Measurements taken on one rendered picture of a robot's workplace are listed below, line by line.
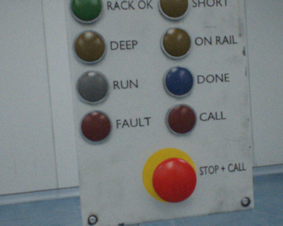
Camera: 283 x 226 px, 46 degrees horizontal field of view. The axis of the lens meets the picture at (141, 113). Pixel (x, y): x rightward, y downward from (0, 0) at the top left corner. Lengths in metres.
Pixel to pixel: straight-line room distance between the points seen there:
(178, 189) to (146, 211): 0.05
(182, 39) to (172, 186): 0.13
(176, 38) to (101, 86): 0.08
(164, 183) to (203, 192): 0.06
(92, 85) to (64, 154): 3.58
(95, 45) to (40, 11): 3.66
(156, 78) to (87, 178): 0.11
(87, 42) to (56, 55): 3.55
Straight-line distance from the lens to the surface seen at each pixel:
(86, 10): 0.31
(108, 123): 0.30
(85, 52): 0.30
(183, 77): 0.31
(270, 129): 4.42
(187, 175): 0.30
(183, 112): 0.31
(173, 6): 0.32
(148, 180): 0.32
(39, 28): 3.92
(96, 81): 0.30
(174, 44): 0.31
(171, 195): 0.30
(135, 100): 0.31
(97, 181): 0.32
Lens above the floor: 1.08
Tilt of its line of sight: 3 degrees down
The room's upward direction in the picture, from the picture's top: 4 degrees counter-clockwise
